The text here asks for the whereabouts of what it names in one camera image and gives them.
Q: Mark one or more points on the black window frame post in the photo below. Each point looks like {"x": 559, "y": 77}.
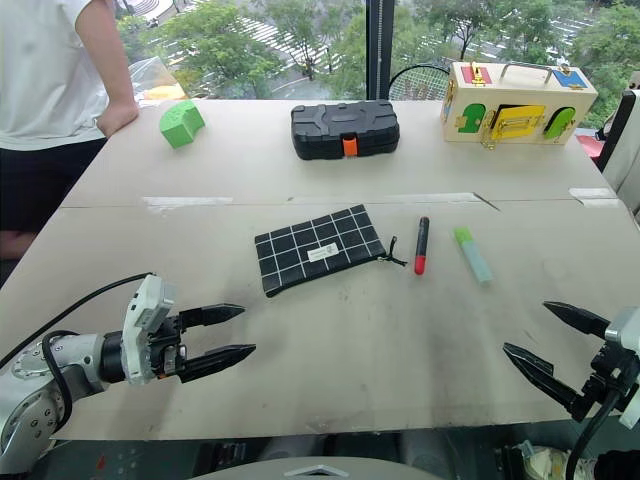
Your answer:
{"x": 380, "y": 49}

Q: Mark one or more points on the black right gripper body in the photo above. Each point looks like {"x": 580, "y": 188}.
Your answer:
{"x": 602, "y": 385}

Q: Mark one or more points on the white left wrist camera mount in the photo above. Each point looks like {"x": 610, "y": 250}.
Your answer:
{"x": 145, "y": 325}

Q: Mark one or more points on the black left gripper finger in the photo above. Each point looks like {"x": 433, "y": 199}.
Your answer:
{"x": 217, "y": 359}
{"x": 212, "y": 314}

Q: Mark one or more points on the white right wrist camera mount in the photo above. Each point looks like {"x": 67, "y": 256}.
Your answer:
{"x": 625, "y": 350}

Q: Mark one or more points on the black plastic tool case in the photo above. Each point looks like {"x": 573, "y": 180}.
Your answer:
{"x": 345, "y": 129}

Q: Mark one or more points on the white chair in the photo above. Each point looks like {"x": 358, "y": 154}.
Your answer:
{"x": 620, "y": 145}

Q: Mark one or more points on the green teal highlighter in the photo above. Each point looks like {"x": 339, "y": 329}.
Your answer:
{"x": 472, "y": 256}

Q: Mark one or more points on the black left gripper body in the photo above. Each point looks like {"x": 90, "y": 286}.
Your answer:
{"x": 167, "y": 347}

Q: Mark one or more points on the wooden lock busy box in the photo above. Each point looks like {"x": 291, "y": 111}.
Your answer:
{"x": 517, "y": 106}

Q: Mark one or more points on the badminton racket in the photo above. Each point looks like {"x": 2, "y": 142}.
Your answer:
{"x": 417, "y": 83}

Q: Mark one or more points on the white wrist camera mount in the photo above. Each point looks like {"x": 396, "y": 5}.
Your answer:
{"x": 625, "y": 350}
{"x": 145, "y": 325}

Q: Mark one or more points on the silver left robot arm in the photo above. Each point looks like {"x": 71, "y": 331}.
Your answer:
{"x": 45, "y": 380}

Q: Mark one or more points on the green foam block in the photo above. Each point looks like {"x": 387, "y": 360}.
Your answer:
{"x": 181, "y": 123}

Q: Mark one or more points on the yellow object in plastic bag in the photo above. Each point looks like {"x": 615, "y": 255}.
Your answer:
{"x": 160, "y": 85}

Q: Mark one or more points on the person in white shirt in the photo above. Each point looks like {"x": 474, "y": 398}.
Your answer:
{"x": 50, "y": 100}

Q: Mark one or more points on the red black marker pen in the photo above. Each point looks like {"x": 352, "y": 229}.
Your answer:
{"x": 421, "y": 246}

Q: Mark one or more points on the black grid pencil pouch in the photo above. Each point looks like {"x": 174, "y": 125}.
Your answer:
{"x": 320, "y": 250}

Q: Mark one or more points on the grey rounded robot base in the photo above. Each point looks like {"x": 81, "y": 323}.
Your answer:
{"x": 320, "y": 469}

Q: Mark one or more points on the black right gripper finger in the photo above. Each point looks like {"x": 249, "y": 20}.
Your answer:
{"x": 575, "y": 316}
{"x": 537, "y": 372}

